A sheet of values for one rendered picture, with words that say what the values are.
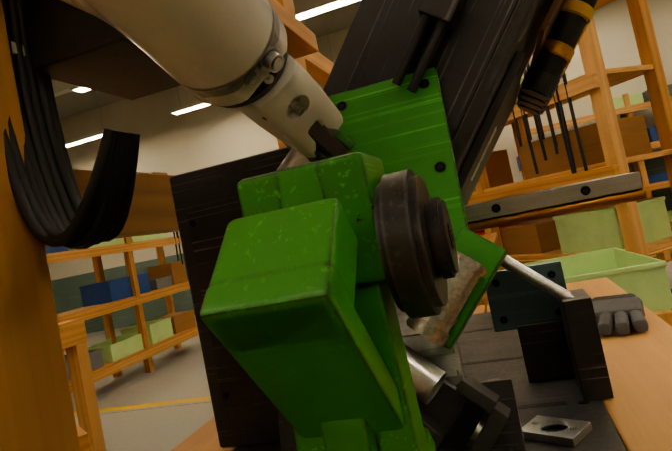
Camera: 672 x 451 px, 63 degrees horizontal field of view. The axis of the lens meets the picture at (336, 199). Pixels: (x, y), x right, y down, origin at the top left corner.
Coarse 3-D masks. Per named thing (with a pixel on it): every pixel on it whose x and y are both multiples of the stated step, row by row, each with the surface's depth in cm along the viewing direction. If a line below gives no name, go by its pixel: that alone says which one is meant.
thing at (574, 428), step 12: (540, 420) 54; (552, 420) 54; (564, 420) 53; (576, 420) 53; (528, 432) 52; (540, 432) 52; (552, 432) 51; (564, 432) 51; (576, 432) 50; (588, 432) 51; (564, 444) 50; (576, 444) 49
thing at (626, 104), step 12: (624, 96) 796; (636, 96) 798; (648, 96) 789; (624, 108) 792; (636, 108) 788; (576, 120) 812; (588, 120) 807; (648, 132) 800; (636, 168) 830; (648, 180) 788; (660, 180) 787; (648, 192) 788
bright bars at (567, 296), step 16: (512, 272) 62; (528, 272) 62; (544, 288) 61; (560, 288) 61; (560, 304) 62; (576, 304) 59; (592, 304) 58; (576, 320) 59; (592, 320) 58; (576, 336) 59; (592, 336) 58; (576, 352) 59; (592, 352) 59; (576, 368) 59; (592, 368) 59; (592, 384) 59; (608, 384) 58
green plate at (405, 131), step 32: (352, 96) 57; (384, 96) 55; (416, 96) 54; (352, 128) 56; (384, 128) 55; (416, 128) 53; (448, 128) 53; (384, 160) 54; (416, 160) 53; (448, 160) 52; (448, 192) 51
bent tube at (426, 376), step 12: (336, 132) 52; (348, 144) 54; (288, 156) 54; (300, 156) 53; (408, 348) 46; (408, 360) 45; (420, 360) 45; (420, 372) 44; (432, 372) 44; (444, 372) 44; (420, 384) 44; (432, 384) 43; (420, 396) 44; (432, 396) 45
